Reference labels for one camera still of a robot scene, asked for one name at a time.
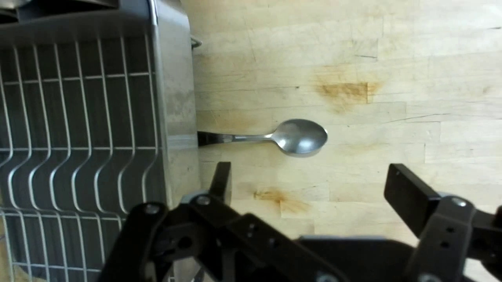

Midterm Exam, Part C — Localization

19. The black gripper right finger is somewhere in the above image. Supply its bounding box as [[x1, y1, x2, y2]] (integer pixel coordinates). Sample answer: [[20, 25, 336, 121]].
[[383, 163, 502, 282]]

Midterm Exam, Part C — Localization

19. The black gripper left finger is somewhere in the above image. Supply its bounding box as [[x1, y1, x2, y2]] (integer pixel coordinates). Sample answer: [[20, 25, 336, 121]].
[[96, 162, 336, 282]]

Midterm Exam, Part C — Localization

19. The silver metal spoon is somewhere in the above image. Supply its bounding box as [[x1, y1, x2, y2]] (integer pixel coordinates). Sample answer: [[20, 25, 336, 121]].
[[196, 118, 329, 159]]

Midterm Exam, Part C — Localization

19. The steel wire dish rack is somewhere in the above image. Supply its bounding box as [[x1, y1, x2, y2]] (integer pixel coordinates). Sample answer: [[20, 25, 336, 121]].
[[0, 0, 202, 282]]

